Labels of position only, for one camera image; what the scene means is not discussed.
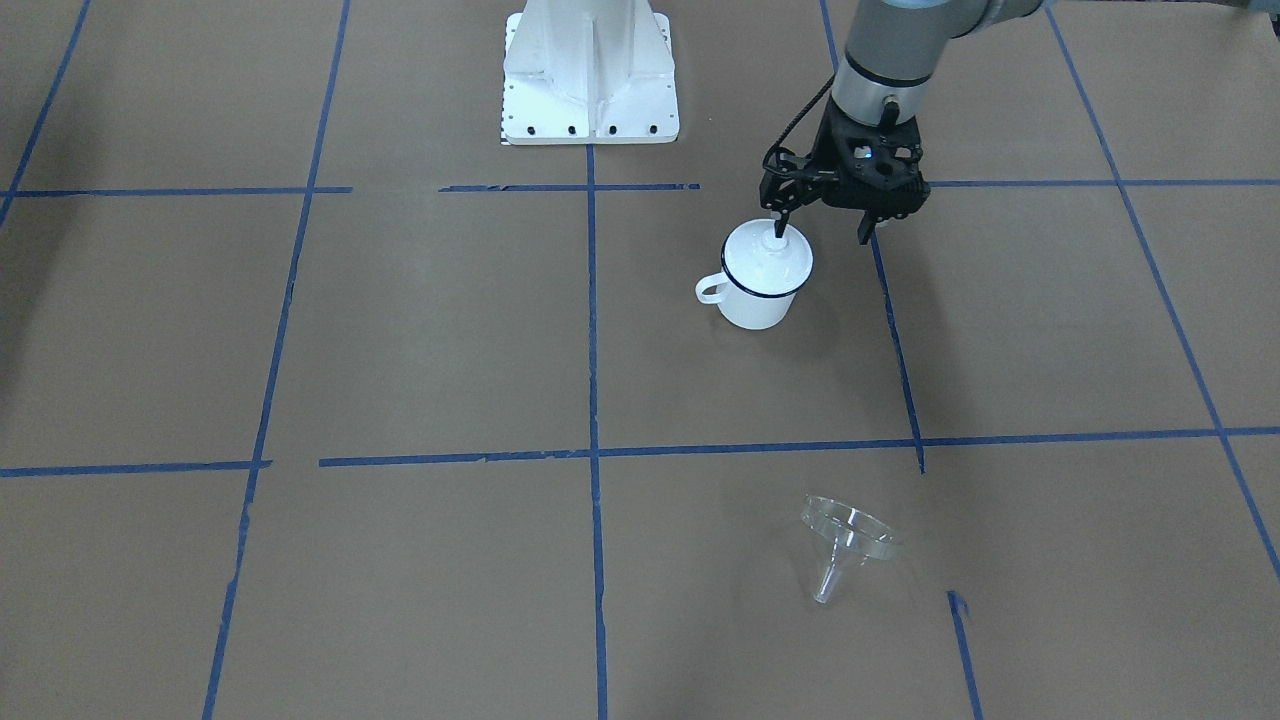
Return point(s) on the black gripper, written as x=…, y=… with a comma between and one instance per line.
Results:
x=829, y=149

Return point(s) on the white enamel lid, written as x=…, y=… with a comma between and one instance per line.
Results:
x=759, y=263

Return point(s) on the clear glass funnel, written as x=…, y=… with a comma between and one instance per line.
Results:
x=849, y=538

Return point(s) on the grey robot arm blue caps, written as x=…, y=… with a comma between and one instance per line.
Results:
x=891, y=52

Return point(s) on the white enamel mug blue rim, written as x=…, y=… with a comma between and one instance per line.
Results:
x=741, y=308

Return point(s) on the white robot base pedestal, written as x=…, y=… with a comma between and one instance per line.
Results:
x=579, y=72

